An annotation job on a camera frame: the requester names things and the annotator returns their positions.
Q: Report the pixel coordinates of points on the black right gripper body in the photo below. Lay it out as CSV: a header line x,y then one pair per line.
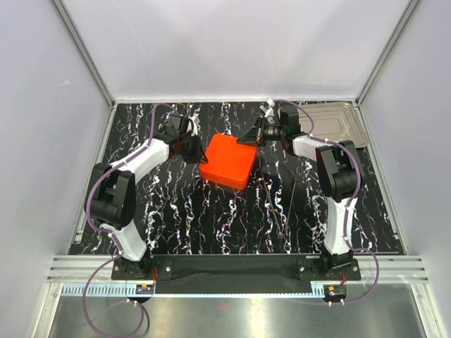
x,y
273,133

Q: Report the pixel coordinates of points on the aluminium frame rail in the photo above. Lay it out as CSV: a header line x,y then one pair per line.
x,y
82,50

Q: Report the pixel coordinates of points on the silver metal tray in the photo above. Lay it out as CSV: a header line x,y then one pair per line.
x,y
336,121

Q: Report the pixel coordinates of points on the metal tongs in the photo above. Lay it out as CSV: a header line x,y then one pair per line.
x,y
274,190

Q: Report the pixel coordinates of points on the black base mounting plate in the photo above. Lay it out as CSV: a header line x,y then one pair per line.
x,y
301,267

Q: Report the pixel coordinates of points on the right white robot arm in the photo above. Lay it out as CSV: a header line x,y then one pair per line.
x,y
339,172

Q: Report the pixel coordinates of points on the orange chocolate box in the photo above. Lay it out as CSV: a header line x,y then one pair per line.
x,y
230,176

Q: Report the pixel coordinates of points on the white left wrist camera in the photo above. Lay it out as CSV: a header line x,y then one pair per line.
x,y
194,125

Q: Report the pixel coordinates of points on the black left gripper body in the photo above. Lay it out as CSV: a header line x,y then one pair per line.
x,y
190,150

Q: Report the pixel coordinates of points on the orange box lid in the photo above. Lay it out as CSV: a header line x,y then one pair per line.
x,y
224,151

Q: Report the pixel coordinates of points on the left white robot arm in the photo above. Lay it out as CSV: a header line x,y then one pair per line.
x,y
110,204

